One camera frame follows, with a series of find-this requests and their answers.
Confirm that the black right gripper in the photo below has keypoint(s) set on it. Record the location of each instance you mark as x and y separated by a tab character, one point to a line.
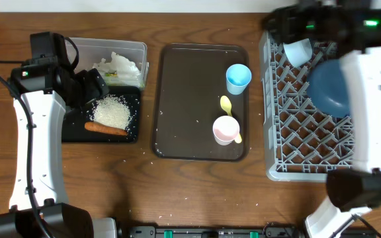
279	21

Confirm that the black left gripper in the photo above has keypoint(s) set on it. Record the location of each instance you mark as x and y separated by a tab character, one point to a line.
96	88

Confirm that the green snack wrapper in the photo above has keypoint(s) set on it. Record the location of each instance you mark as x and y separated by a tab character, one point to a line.
111	75

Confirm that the pile of white rice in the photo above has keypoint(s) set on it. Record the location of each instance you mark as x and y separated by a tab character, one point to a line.
112	111

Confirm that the white small bowl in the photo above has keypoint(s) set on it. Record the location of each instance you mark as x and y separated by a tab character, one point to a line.
298	53

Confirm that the orange carrot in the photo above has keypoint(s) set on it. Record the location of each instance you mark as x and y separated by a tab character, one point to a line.
100	128

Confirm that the white napkin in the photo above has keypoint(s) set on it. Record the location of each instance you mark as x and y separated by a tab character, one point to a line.
125	68

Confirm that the dark blue bowl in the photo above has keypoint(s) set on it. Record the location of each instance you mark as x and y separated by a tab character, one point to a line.
327	89

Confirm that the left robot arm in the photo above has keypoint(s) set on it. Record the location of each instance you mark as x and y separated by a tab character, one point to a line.
43	88

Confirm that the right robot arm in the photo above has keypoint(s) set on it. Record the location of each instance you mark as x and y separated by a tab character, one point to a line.
350	193

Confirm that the clear plastic waste bin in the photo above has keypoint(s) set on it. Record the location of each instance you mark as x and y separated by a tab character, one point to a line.
90	51

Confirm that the grey dishwasher rack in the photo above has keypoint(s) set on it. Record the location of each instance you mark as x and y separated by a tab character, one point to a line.
301	142

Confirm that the light blue cup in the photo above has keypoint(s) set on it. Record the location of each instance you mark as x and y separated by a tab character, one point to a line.
238	76

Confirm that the dark brown serving tray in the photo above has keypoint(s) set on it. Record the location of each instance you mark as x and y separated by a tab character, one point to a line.
191	79

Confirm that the yellow plastic spoon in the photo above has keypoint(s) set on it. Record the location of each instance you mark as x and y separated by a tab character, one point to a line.
226	105

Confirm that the pink cup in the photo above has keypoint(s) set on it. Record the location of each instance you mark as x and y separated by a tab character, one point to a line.
226	129

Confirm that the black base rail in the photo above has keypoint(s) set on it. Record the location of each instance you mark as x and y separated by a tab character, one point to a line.
269	230

